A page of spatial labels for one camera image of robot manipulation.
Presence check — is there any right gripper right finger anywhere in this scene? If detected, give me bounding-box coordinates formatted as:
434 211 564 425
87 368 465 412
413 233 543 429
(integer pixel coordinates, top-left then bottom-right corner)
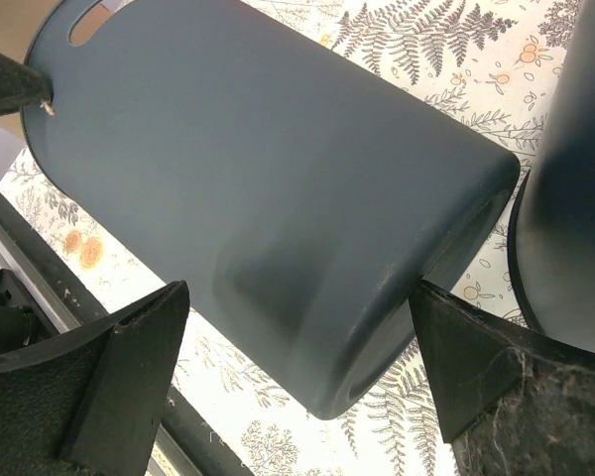
409 281 595 475

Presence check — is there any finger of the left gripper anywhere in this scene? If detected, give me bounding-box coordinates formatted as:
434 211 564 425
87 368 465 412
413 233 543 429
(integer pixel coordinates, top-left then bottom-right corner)
0 53 53 116

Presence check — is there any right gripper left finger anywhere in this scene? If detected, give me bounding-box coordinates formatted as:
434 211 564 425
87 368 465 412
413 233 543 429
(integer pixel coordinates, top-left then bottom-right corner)
0 281 190 475

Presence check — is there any slate blue tapered bin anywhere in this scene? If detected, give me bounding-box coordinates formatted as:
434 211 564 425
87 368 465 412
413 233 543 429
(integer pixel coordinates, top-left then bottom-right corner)
22 1 520 419

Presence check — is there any beige bin with black rim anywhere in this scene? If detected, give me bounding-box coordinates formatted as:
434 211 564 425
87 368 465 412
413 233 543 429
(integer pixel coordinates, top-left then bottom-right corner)
0 1 58 135

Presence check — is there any large dark navy bin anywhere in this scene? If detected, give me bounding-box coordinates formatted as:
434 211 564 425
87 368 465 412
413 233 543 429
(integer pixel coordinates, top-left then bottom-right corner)
508 1 595 353

